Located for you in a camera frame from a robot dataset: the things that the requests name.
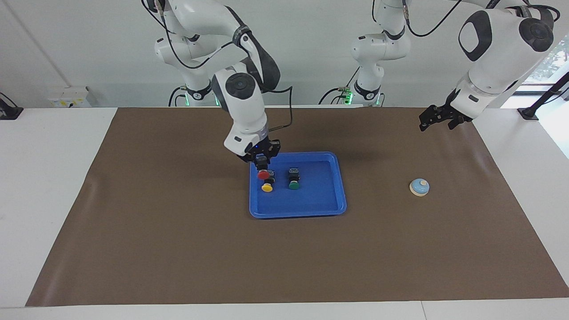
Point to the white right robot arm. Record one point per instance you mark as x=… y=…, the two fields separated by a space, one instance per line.
x=244 y=106

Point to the yellow push button switch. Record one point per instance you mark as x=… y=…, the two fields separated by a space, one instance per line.
x=266 y=188

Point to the white wall socket box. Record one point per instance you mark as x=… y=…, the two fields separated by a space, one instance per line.
x=71 y=98

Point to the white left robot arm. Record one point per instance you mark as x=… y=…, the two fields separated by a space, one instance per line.
x=498 y=62

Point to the brown table mat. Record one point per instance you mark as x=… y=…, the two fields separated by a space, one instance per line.
x=284 y=258

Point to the green push button switch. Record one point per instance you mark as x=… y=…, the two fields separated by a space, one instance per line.
x=294 y=186

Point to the blue plastic tray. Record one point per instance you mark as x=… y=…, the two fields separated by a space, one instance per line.
x=315 y=200

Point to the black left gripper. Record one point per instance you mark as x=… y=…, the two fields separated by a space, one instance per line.
x=451 y=109

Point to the black table clamp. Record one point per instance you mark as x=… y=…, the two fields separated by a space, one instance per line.
x=9 y=113

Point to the black camera stand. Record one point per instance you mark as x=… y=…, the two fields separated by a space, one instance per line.
x=526 y=113

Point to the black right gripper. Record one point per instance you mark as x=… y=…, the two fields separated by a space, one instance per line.
x=262 y=149

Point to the light blue desk bell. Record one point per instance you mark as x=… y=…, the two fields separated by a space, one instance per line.
x=418 y=187

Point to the red push button switch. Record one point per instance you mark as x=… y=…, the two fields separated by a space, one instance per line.
x=264 y=175

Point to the window with green foliage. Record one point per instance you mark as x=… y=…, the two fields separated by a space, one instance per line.
x=561 y=58

